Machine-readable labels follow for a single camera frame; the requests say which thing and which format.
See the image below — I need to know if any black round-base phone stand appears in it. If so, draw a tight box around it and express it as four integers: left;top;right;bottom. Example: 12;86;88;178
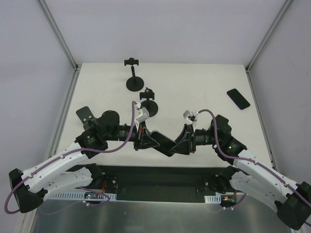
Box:
139;88;158;117

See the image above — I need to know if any black phone silver edge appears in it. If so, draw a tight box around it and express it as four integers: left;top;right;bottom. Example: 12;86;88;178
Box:
153;131;175;156

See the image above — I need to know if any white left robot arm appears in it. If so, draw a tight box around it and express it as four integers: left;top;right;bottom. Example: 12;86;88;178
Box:
4;107;150;214

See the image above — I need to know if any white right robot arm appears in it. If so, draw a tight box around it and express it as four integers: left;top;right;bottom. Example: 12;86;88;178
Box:
183;111;311;231

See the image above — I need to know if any black far phone stand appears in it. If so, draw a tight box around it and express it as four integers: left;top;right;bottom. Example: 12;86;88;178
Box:
124;58;144;92

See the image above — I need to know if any black plate wooden-base stand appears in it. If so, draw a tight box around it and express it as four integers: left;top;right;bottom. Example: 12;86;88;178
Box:
76;106;96;131

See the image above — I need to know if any black phone far right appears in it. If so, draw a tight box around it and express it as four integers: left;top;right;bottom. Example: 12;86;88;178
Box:
227;88;250;110

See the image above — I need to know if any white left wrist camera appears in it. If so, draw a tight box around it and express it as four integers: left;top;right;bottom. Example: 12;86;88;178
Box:
135;102;150;123

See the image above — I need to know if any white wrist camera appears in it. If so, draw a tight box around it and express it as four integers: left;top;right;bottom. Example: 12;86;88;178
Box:
135;102;150;123
183;110;199;131

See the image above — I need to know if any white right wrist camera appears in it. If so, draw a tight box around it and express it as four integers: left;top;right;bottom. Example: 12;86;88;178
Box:
183;110;199;131

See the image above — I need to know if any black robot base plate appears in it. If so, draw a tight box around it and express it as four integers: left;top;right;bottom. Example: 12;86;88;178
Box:
87;166;235;203

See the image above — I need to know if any white slotted cable duct right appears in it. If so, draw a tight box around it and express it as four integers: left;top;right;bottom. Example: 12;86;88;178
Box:
204;194;222;204

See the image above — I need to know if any white slotted cable duct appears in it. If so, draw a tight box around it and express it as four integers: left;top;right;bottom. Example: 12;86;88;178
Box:
204;194;222;204
47;191;117;201

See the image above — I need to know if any white slotted cable duct left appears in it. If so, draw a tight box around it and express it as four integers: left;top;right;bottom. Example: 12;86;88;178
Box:
47;191;117;201

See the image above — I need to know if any aluminium frame post left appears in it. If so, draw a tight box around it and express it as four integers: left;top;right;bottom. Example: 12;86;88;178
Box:
36;0;82;72

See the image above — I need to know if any aluminium frame post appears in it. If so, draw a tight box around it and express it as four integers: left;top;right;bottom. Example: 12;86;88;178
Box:
36;0;82;72
244;0;294;73

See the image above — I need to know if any aluminium frame post right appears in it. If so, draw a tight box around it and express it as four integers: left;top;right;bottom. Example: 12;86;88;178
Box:
244;0;294;73

